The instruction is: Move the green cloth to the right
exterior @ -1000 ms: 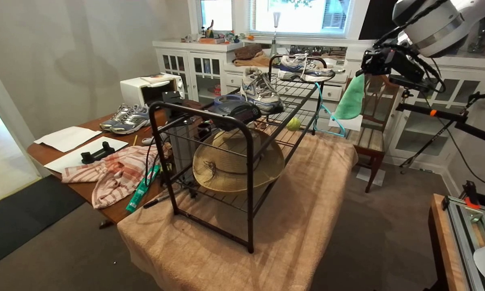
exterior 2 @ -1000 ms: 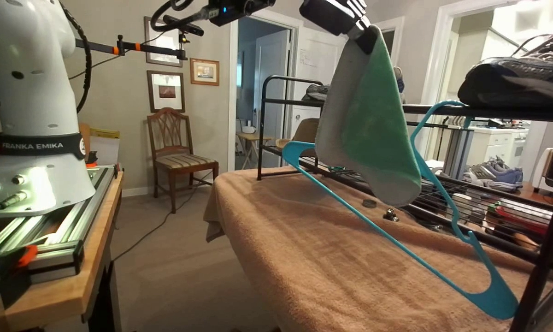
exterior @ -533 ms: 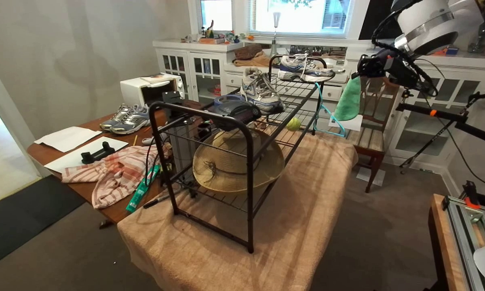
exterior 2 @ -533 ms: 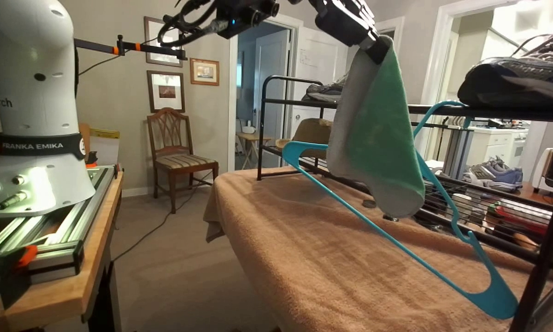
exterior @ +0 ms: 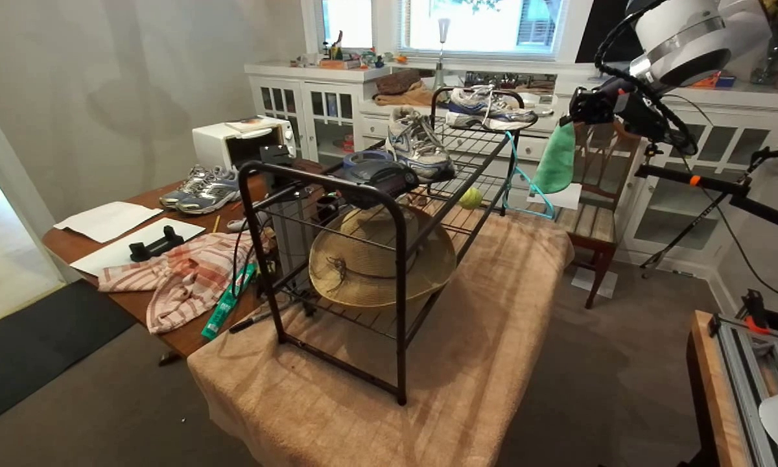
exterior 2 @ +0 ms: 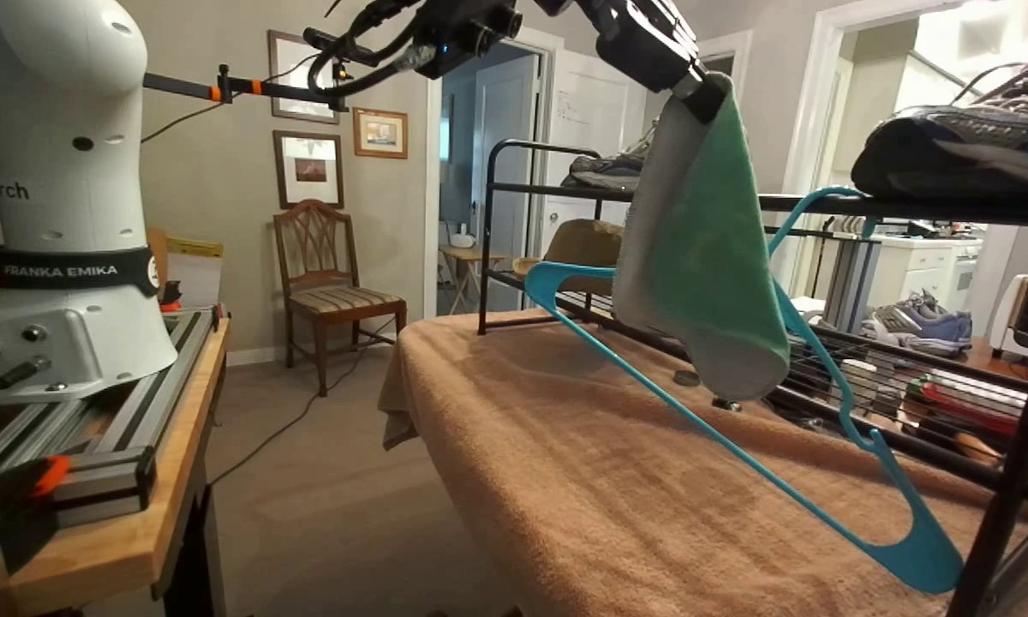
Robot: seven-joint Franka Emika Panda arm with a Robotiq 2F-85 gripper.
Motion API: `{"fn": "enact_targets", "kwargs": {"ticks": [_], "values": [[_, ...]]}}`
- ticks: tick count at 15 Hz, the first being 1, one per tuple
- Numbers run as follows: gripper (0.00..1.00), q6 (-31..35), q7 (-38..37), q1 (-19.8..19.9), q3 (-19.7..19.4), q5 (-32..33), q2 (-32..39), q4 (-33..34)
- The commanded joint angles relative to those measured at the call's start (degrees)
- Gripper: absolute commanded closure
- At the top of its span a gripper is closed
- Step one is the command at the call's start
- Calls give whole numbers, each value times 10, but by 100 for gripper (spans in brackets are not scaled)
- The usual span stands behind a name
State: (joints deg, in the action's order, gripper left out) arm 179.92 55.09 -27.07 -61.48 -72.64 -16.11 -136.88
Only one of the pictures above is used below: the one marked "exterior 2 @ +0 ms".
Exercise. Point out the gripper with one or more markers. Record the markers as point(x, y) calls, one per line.
point(642, 43)

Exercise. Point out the green cloth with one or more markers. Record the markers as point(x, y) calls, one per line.
point(702, 257)

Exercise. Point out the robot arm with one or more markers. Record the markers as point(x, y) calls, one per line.
point(60, 171)

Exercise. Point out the tan hat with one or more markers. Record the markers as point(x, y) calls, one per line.
point(578, 248)

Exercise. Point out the white door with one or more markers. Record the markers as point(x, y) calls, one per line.
point(505, 171)

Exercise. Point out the black and grey sneaker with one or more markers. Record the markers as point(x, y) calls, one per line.
point(968, 146)

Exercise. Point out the white cabinet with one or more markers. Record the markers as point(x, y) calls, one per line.
point(921, 266)

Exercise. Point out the small folding table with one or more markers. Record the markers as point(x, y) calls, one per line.
point(467, 266)

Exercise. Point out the blue plastic hanger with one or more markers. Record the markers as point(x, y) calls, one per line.
point(668, 390)

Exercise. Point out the blue and grey sneaker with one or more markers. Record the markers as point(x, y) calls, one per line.
point(921, 326)

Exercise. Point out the small wooden framed picture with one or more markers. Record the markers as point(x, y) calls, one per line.
point(380, 133)

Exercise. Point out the dark framed picture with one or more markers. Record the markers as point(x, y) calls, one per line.
point(308, 170)

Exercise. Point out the stack of books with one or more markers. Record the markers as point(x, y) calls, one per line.
point(968, 407)

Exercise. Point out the tan towel cover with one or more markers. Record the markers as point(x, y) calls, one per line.
point(617, 497)

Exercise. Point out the large framed picture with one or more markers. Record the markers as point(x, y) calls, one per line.
point(295, 73)

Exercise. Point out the wooden chair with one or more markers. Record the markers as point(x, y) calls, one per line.
point(338, 296)

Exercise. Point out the black metal shoe rack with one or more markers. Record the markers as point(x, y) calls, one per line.
point(1019, 463)

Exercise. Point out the yellow and white box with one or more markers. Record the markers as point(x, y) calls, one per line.
point(195, 270)

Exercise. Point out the small black orange clamp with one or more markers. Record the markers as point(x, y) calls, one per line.
point(170, 297)

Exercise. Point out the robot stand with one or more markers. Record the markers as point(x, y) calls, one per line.
point(137, 514)

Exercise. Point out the black and orange clamp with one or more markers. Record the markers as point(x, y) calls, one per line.
point(8, 506)

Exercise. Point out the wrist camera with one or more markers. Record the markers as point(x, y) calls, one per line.
point(471, 34)

